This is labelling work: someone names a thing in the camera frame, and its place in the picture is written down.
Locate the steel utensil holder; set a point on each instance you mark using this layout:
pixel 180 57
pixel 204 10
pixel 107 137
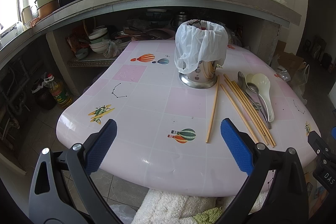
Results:
pixel 203 77

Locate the bamboo chopstick five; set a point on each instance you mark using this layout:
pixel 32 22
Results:
pixel 260 122

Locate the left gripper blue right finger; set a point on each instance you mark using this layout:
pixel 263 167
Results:
pixel 236 145

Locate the stack of bowls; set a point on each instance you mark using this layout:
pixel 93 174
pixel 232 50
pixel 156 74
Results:
pixel 98 39

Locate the bamboo chopstick three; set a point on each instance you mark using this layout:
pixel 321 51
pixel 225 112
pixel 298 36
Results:
pixel 246 108

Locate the white plastic bags on floor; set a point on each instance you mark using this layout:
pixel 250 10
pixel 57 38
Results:
pixel 299 80

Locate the white plastic bag liner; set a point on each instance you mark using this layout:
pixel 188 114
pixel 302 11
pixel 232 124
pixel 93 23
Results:
pixel 199 40

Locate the cooking oil bottle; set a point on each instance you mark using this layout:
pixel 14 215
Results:
pixel 58 91

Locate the cream ceramic soup spoon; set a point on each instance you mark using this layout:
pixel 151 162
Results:
pixel 263 84

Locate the bamboo chopstick one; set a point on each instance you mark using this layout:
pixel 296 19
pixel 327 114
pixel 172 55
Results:
pixel 213 110

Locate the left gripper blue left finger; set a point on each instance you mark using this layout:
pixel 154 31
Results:
pixel 98 144

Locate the cardboard box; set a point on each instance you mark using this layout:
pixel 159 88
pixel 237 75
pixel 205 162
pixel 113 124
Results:
pixel 289 61

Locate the steel spoon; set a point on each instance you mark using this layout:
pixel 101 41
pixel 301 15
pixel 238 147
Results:
pixel 255 89
pixel 243 87

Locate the bamboo chopstick four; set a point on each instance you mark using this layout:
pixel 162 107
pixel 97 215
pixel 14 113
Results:
pixel 255 117

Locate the bamboo chopstick two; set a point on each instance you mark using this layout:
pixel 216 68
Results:
pixel 255 139

